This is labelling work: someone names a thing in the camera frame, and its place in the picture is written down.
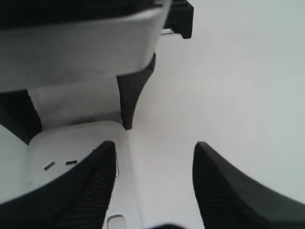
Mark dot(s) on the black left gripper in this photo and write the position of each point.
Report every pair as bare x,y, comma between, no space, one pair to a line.
180,19

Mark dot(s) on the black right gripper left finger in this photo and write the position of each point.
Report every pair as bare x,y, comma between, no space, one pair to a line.
78,199

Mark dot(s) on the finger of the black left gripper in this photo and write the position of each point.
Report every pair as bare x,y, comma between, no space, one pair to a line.
19,116
130,88

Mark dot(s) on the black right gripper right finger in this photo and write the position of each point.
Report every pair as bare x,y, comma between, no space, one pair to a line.
229,199

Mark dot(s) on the white five-outlet power strip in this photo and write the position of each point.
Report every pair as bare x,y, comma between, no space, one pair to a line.
25,167

